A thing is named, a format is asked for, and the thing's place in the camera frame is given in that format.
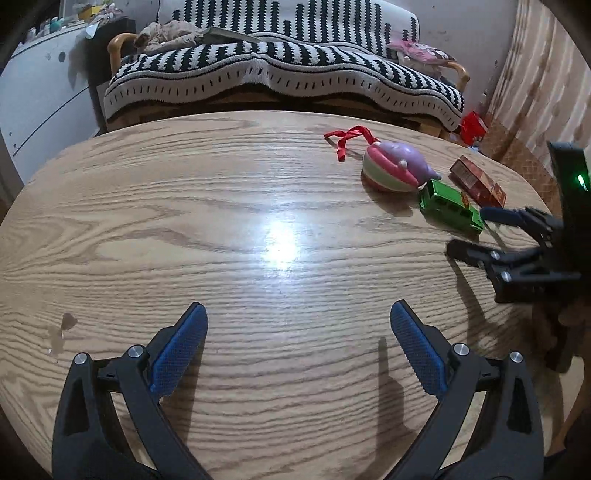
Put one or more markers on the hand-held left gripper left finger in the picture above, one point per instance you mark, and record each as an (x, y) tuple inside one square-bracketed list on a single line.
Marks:
[(180, 355)]

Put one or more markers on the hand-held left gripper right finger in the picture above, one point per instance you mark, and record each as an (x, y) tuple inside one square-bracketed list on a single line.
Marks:
[(418, 350)]

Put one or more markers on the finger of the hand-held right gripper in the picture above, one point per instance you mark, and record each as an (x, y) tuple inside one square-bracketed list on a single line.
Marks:
[(496, 213), (466, 251)]

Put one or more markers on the red cardboard packet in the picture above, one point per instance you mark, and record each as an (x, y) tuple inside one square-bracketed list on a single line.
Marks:
[(478, 182)]

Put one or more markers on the green toy bus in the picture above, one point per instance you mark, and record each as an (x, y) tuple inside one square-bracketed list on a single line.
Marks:
[(450, 207)]

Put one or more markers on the red plastic bag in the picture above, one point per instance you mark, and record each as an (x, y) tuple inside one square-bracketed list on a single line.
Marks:
[(473, 127)]

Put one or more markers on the pink striped toy with ribbon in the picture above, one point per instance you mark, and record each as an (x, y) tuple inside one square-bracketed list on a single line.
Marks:
[(392, 168)]

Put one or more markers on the beige patterned curtain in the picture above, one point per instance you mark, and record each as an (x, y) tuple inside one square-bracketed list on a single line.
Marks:
[(531, 92)]

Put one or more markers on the pink printed cushion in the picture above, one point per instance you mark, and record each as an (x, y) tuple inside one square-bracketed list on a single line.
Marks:
[(422, 51)]

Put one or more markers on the black white striped sofa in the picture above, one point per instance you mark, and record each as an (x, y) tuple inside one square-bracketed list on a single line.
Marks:
[(277, 69)]

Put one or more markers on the white cabinet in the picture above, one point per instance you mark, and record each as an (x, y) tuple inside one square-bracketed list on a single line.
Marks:
[(41, 101)]

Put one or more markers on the black side cabinet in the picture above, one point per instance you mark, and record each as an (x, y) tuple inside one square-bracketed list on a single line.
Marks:
[(99, 55)]

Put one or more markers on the grey book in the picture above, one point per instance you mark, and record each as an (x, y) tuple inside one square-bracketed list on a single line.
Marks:
[(231, 34)]

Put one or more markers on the beige rag doll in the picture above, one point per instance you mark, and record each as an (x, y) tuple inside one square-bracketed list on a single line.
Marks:
[(168, 34)]

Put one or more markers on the wooden frame sofa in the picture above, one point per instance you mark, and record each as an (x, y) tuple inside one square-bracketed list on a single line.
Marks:
[(277, 102)]

